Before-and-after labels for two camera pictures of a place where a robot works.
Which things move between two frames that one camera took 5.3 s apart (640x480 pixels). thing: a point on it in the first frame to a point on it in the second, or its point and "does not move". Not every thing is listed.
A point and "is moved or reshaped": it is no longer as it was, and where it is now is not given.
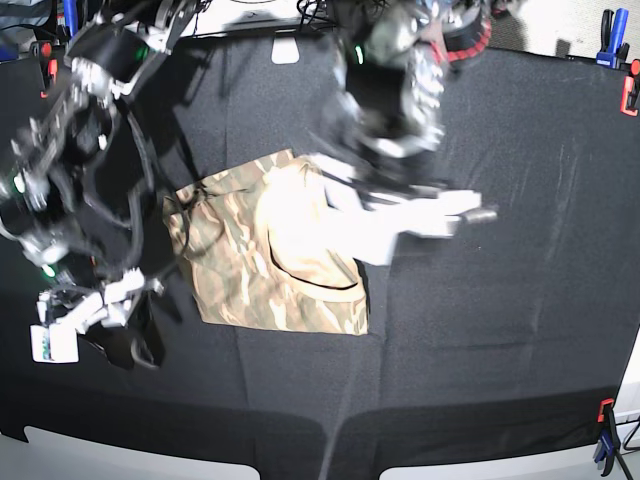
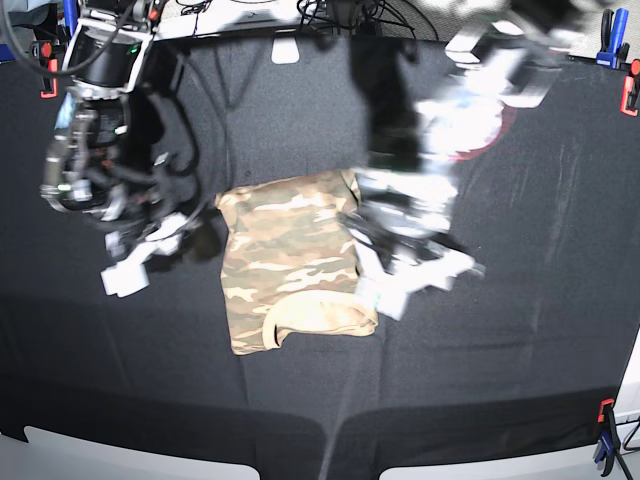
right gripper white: x=373 y=221 to x=385 y=283
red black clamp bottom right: x=609 y=441 does not move
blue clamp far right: x=613 y=52 does not move
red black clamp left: x=46 y=52 does not move
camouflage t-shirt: x=267 y=247 is moved or reshaped
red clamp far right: x=629 y=91 does not move
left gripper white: x=57 y=341 to x=133 y=274
